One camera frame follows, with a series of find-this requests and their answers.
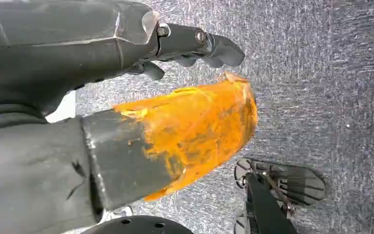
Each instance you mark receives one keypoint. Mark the black robot foot with holes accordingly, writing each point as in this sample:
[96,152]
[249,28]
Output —
[138,226]

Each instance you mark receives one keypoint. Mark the ribbed grey left arm sleeve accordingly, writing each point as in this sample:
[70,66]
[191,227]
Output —
[6,118]

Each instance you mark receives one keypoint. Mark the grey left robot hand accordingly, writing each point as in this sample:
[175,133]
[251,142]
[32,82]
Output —
[38,174]

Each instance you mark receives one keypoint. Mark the black robot leg and foot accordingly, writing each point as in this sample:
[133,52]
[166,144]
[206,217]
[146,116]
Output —
[296,187]

